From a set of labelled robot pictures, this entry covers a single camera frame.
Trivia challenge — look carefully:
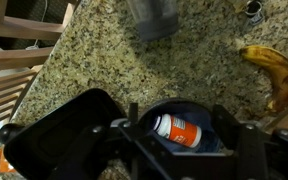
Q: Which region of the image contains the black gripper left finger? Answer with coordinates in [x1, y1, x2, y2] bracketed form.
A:
[48, 103, 142, 180]

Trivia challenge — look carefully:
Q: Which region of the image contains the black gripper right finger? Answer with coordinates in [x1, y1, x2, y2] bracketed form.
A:
[212, 104, 268, 180]

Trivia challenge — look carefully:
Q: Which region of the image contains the white pill bottle orange label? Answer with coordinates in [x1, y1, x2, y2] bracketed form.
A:
[152, 113, 204, 149]

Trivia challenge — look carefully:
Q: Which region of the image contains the black plastic tray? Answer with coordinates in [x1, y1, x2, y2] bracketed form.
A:
[3, 88, 127, 180]

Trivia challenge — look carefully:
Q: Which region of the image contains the dark blue round container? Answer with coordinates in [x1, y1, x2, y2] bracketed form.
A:
[138, 98, 234, 156]

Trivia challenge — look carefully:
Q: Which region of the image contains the black round-headed tool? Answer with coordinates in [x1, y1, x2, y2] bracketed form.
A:
[0, 123, 26, 145]

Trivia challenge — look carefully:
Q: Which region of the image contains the orange snack packet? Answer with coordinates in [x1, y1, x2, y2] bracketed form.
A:
[0, 148, 18, 174]

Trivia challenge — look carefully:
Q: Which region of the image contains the ripe spotted banana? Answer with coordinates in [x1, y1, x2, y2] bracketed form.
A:
[238, 44, 288, 114]

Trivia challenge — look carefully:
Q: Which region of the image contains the white cable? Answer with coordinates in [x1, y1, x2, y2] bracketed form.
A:
[25, 0, 49, 51]

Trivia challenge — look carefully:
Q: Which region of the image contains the small metal ring object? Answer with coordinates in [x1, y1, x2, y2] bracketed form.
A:
[244, 0, 266, 27]

